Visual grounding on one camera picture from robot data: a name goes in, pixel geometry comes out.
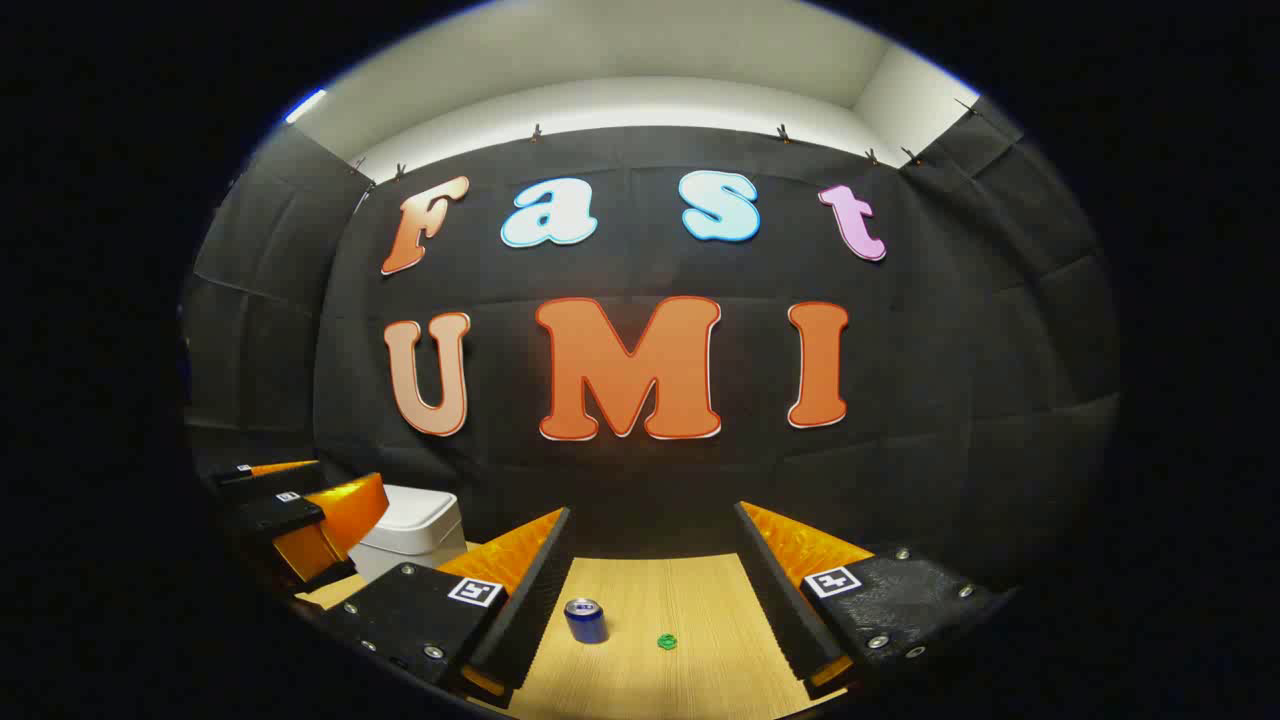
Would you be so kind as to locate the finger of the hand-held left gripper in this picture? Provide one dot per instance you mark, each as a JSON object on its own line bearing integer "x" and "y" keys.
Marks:
{"x": 285, "y": 512}
{"x": 270, "y": 480}

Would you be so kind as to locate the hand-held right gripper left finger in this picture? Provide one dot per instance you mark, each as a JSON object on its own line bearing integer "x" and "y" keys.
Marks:
{"x": 530, "y": 610}

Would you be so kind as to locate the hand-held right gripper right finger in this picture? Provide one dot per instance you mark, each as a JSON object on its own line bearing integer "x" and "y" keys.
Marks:
{"x": 780, "y": 600}

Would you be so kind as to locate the blue pop can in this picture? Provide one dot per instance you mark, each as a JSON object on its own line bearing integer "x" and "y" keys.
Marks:
{"x": 587, "y": 625}

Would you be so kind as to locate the white desktop garbage bin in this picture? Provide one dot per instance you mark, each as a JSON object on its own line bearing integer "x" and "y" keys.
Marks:
{"x": 415, "y": 520}

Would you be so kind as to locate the wooden desktop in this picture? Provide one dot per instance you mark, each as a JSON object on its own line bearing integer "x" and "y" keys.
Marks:
{"x": 690, "y": 600}

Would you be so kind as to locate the black backdrop cloth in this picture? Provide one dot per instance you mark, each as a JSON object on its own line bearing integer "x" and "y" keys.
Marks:
{"x": 900, "y": 400}

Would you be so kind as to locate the ceiling light strip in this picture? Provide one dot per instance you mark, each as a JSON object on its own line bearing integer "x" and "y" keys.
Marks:
{"x": 305, "y": 105}

